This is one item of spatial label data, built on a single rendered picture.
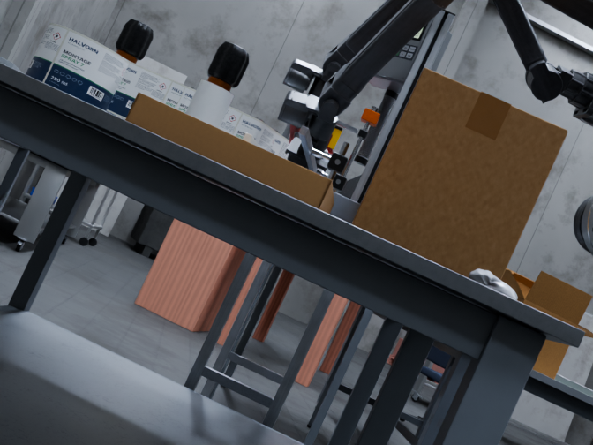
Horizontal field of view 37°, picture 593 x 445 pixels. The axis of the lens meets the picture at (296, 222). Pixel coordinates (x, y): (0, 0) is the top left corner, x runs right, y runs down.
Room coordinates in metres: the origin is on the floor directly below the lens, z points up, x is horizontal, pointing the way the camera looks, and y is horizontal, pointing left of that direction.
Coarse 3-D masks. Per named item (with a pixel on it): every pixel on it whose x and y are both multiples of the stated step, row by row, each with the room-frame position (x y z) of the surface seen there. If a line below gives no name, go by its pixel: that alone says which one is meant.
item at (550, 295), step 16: (512, 272) 4.00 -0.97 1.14; (544, 272) 3.59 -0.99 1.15; (512, 288) 3.68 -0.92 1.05; (528, 288) 4.01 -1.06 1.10; (544, 288) 3.60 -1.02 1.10; (560, 288) 3.61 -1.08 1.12; (576, 288) 3.62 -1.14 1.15; (528, 304) 3.61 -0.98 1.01; (544, 304) 3.62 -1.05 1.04; (560, 304) 3.63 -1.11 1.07; (576, 304) 3.64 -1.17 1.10; (560, 320) 3.64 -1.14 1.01; (576, 320) 3.66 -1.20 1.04; (592, 336) 3.75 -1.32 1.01; (544, 352) 3.64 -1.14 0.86; (560, 352) 3.66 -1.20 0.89; (544, 368) 3.65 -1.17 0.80
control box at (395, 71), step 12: (420, 48) 2.24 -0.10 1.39; (444, 48) 2.30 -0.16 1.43; (396, 60) 2.27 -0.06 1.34; (408, 60) 2.25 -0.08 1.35; (384, 72) 2.28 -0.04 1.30; (396, 72) 2.26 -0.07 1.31; (408, 72) 2.24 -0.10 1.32; (372, 84) 2.39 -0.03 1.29; (384, 84) 2.33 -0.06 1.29; (396, 84) 2.27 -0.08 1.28
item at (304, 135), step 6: (300, 132) 1.40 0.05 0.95; (306, 132) 1.40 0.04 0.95; (300, 138) 1.44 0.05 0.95; (306, 138) 1.43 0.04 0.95; (306, 144) 1.48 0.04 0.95; (306, 150) 1.56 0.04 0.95; (306, 156) 1.64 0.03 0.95; (312, 156) 1.66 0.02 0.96; (312, 162) 1.72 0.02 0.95; (312, 168) 1.78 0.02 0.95
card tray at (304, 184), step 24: (144, 96) 1.09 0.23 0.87; (144, 120) 1.09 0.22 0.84; (168, 120) 1.09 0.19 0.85; (192, 120) 1.08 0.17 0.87; (192, 144) 1.08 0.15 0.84; (216, 144) 1.08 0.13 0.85; (240, 144) 1.08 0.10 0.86; (240, 168) 1.08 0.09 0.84; (264, 168) 1.08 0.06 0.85; (288, 168) 1.07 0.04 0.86; (288, 192) 1.07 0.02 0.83; (312, 192) 1.07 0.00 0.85
